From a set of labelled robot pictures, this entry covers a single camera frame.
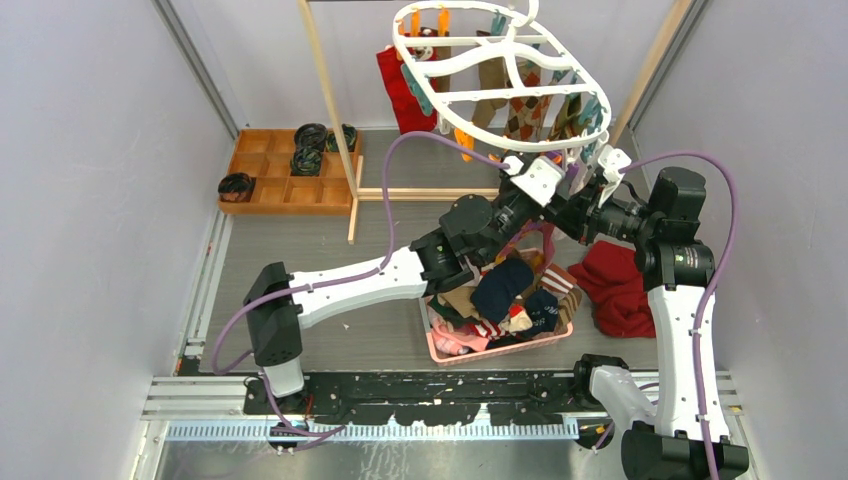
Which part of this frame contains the pink plastic basket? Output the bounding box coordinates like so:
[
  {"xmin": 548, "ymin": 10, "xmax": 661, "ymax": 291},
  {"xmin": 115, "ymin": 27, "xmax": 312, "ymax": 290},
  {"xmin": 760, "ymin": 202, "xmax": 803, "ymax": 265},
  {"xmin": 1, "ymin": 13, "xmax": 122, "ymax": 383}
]
[{"xmin": 422, "ymin": 263, "xmax": 573, "ymax": 365}]

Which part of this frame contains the red cloth on table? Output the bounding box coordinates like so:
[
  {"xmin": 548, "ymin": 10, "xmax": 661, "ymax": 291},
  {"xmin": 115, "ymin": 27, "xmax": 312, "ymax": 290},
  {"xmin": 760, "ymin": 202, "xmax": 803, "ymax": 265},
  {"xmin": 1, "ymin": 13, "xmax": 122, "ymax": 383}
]
[{"xmin": 567, "ymin": 241, "xmax": 656, "ymax": 338}]

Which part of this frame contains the wooden clothes rack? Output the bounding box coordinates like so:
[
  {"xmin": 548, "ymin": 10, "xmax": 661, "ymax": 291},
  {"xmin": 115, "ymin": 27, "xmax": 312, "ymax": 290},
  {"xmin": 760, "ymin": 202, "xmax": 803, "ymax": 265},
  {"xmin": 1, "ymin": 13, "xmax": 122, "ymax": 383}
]
[{"xmin": 296, "ymin": 0, "xmax": 707, "ymax": 244}]

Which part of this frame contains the argyle hanging sock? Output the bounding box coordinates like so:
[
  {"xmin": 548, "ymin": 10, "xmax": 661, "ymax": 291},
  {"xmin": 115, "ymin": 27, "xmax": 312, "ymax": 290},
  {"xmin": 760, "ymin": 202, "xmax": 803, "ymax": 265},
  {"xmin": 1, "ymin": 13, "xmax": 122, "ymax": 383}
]
[{"xmin": 503, "ymin": 60, "xmax": 551, "ymax": 142}]

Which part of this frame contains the maroon purple orange striped sock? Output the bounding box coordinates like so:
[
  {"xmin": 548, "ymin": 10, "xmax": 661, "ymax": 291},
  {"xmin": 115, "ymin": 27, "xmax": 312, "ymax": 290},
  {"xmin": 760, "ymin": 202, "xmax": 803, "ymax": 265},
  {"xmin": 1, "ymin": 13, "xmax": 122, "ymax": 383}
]
[{"xmin": 545, "ymin": 151, "xmax": 582, "ymax": 197}]

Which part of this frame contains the orange wooden compartment tray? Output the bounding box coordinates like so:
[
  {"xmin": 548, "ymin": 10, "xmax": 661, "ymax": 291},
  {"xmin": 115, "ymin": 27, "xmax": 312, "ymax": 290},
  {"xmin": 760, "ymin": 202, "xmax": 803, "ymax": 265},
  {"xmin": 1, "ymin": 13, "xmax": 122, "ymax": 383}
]
[{"xmin": 218, "ymin": 129, "xmax": 353, "ymax": 216}]

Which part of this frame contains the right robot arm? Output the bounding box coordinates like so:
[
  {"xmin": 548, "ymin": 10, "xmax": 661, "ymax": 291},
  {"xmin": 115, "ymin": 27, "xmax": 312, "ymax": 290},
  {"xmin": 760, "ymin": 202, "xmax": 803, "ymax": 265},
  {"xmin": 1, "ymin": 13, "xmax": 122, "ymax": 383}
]
[{"xmin": 546, "ymin": 167, "xmax": 750, "ymax": 479}]

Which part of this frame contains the rolled dark green sock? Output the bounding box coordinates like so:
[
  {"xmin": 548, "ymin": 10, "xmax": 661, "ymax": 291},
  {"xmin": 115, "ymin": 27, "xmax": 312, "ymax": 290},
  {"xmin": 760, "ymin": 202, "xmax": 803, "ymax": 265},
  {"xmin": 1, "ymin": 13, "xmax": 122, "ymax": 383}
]
[{"xmin": 325, "ymin": 124, "xmax": 359, "ymax": 154}]

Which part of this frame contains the rolled dark sock left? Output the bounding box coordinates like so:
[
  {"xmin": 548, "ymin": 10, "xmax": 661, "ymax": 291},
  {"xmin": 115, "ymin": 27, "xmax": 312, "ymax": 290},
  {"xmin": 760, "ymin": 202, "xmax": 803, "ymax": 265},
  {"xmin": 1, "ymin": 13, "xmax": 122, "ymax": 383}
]
[{"xmin": 217, "ymin": 172, "xmax": 256, "ymax": 203}]

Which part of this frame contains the brown striped sock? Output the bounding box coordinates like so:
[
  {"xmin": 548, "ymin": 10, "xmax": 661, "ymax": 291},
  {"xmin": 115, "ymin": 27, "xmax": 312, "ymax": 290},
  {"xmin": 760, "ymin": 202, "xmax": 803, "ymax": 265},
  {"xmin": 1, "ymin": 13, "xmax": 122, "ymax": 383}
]
[{"xmin": 557, "ymin": 288, "xmax": 583, "ymax": 326}]

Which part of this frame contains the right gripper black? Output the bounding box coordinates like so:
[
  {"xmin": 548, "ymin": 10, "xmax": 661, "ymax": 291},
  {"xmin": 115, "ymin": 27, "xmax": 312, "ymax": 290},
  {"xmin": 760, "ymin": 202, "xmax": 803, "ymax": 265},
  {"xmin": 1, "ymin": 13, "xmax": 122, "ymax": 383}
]
[{"xmin": 551, "ymin": 174, "xmax": 660, "ymax": 245}]

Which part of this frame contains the rolled dark sock centre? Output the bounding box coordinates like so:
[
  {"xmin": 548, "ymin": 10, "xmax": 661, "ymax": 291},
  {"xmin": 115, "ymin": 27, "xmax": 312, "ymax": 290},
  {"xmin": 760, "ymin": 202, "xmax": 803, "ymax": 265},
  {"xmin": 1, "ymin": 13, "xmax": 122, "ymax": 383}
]
[{"xmin": 290, "ymin": 146, "xmax": 323, "ymax": 177}]

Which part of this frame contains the red hanging sock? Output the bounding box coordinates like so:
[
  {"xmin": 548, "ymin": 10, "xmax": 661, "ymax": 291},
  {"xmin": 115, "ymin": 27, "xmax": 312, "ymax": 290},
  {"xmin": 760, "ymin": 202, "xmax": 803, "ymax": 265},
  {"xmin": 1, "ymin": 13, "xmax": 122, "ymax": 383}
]
[{"xmin": 376, "ymin": 46, "xmax": 436, "ymax": 134}]

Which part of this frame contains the white plastic clip hanger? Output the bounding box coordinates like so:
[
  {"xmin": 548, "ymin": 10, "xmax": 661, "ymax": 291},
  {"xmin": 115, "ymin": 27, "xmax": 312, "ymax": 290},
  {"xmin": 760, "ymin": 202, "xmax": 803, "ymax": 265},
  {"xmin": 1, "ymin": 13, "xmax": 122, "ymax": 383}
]
[{"xmin": 392, "ymin": 1, "xmax": 612, "ymax": 161}]

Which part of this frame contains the green striped hanging sock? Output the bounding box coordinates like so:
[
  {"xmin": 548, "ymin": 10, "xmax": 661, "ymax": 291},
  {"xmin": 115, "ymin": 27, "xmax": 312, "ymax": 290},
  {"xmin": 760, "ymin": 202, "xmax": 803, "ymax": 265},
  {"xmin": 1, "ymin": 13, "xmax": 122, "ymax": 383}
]
[{"xmin": 547, "ymin": 94, "xmax": 587, "ymax": 141}]

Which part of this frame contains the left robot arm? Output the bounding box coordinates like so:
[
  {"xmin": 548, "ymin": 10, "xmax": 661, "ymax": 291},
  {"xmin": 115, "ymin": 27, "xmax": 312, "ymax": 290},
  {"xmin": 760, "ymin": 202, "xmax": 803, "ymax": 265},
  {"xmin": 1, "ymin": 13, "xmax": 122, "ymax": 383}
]
[{"xmin": 244, "ymin": 174, "xmax": 556, "ymax": 414}]

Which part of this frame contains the maroon orange heel sock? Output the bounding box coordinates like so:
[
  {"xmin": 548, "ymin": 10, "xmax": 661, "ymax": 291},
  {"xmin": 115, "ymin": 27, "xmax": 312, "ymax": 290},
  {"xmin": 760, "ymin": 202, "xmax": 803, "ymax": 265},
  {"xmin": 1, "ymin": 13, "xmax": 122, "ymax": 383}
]
[{"xmin": 494, "ymin": 221, "xmax": 556, "ymax": 274}]

